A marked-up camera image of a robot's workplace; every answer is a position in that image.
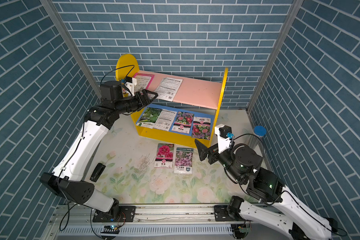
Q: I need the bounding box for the right corner aluminium post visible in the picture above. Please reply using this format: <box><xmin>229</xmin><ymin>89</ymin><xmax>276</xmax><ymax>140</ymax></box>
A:
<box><xmin>247</xmin><ymin>0</ymin><xmax>304</xmax><ymax>115</ymax></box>

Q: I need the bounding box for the hollyhock magenta flower packet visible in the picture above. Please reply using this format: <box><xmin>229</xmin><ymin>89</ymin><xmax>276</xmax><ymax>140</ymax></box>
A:
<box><xmin>154</xmin><ymin>143</ymin><xmax>175</xmax><ymax>169</ymax></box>

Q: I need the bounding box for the silver canister blue lid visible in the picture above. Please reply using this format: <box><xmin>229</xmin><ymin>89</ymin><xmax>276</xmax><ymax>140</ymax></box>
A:
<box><xmin>248</xmin><ymin>126</ymin><xmax>267</xmax><ymax>150</ymax></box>

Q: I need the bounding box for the white text packet lower shelf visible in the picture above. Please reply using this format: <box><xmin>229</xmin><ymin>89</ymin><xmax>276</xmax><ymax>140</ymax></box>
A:
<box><xmin>153</xmin><ymin>109</ymin><xmax>177</xmax><ymax>131</ymax></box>

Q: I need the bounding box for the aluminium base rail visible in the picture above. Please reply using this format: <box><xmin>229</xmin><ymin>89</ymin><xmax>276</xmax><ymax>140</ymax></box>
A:
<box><xmin>41</xmin><ymin>204</ymin><xmax>290</xmax><ymax>240</ymax></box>

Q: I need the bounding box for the pink-bordered seed packet back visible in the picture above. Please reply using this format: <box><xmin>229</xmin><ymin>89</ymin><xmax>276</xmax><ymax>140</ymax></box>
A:
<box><xmin>134</xmin><ymin>73</ymin><xmax>154</xmax><ymax>92</ymax></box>

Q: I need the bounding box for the right circuit board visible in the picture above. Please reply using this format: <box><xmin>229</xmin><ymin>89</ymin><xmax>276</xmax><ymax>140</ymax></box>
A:
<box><xmin>234</xmin><ymin>225</ymin><xmax>252</xmax><ymax>235</ymax></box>

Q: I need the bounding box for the purple flower seed packet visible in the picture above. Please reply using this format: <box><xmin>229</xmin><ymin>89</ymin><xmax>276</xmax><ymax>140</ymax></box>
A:
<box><xmin>174</xmin><ymin>148</ymin><xmax>194</xmax><ymax>174</ymax></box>

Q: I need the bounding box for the small chrysanthemum seed packet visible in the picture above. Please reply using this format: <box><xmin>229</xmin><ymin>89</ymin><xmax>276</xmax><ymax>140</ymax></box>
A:
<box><xmin>192</xmin><ymin>117</ymin><xmax>211</xmax><ymax>140</ymax></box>

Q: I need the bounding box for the white text seed packet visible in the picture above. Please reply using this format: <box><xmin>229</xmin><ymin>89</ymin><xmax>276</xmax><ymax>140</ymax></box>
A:
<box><xmin>154</xmin><ymin>77</ymin><xmax>183</xmax><ymax>102</ymax></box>

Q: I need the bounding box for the green gourd seed packet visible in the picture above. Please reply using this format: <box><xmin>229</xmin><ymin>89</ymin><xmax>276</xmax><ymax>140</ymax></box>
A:
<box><xmin>136</xmin><ymin>107</ymin><xmax>163</xmax><ymax>129</ymax></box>

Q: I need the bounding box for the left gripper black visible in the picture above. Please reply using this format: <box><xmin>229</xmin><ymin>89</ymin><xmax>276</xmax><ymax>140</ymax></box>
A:
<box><xmin>113</xmin><ymin>89</ymin><xmax>158</xmax><ymax>116</ymax></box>

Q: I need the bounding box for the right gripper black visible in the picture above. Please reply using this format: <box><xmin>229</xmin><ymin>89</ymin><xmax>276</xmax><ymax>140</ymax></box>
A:
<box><xmin>195</xmin><ymin>137</ymin><xmax>245</xmax><ymax>183</ymax></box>

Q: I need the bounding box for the circuit board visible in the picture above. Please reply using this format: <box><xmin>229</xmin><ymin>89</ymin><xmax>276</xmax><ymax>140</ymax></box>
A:
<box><xmin>234</xmin><ymin>225</ymin><xmax>252</xmax><ymax>235</ymax></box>
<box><xmin>101</xmin><ymin>225</ymin><xmax>120</xmax><ymax>235</ymax></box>

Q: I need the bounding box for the left corner aluminium post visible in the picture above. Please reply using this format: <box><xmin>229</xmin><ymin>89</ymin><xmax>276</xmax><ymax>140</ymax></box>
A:
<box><xmin>40</xmin><ymin>0</ymin><xmax>101</xmax><ymax>99</ymax></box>

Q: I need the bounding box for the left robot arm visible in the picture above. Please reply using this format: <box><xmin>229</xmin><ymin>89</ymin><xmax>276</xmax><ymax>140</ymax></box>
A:
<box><xmin>40</xmin><ymin>81</ymin><xmax>158</xmax><ymax>221</ymax></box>

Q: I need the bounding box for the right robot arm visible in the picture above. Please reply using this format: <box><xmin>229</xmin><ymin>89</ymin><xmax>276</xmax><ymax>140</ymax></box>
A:
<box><xmin>195</xmin><ymin>125</ymin><xmax>340</xmax><ymax>240</ymax></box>

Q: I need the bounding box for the chrysanthemum packet pink band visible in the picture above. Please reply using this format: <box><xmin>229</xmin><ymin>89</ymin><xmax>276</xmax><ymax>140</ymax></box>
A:
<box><xmin>171</xmin><ymin>111</ymin><xmax>195</xmax><ymax>136</ymax></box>

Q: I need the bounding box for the corner aluminium post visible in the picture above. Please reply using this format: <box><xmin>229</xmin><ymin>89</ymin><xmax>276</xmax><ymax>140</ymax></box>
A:
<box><xmin>40</xmin><ymin>0</ymin><xmax>101</xmax><ymax>99</ymax></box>
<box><xmin>247</xmin><ymin>0</ymin><xmax>304</xmax><ymax>115</ymax></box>

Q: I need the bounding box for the left circuit board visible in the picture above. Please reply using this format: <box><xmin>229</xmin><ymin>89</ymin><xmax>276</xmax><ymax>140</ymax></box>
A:
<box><xmin>101</xmin><ymin>225</ymin><xmax>120</xmax><ymax>235</ymax></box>

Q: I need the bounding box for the yellow wooden shelf unit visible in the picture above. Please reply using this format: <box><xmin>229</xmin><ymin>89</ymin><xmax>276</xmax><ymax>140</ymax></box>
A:
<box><xmin>115</xmin><ymin>54</ymin><xmax>228</xmax><ymax>148</ymax></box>

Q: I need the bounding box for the floral table mat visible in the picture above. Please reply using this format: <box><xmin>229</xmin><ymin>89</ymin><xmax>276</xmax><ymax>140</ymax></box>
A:
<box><xmin>89</xmin><ymin>116</ymin><xmax>254</xmax><ymax>204</ymax></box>

